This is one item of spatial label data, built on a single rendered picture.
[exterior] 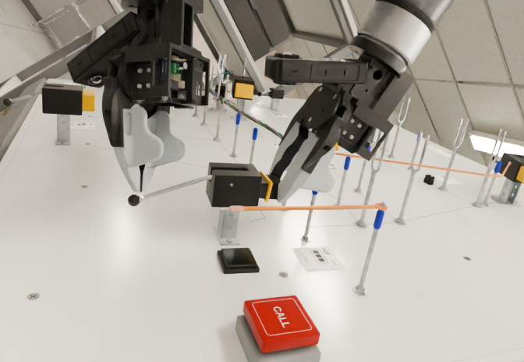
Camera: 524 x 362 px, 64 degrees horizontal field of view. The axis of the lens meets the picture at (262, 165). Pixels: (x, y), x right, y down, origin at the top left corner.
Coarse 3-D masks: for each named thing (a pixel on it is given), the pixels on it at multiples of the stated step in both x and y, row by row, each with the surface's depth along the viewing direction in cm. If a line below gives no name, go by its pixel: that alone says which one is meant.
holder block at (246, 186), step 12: (216, 168) 49; (228, 168) 50; (240, 168) 50; (252, 168) 51; (216, 180) 47; (228, 180) 47; (240, 180) 48; (252, 180) 48; (216, 192) 47; (228, 192) 48; (240, 192) 48; (252, 192) 49; (216, 204) 48; (228, 204) 48; (240, 204) 49; (252, 204) 49
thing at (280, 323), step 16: (256, 304) 36; (272, 304) 36; (288, 304) 36; (256, 320) 34; (272, 320) 34; (288, 320) 34; (304, 320) 35; (256, 336) 33; (272, 336) 32; (288, 336) 33; (304, 336) 33
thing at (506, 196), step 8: (504, 152) 79; (504, 160) 78; (512, 160) 76; (520, 160) 75; (504, 168) 78; (512, 168) 76; (512, 176) 75; (504, 184) 79; (512, 184) 79; (520, 184) 77; (504, 192) 79; (512, 192) 79; (496, 200) 79; (504, 200) 79; (512, 200) 79
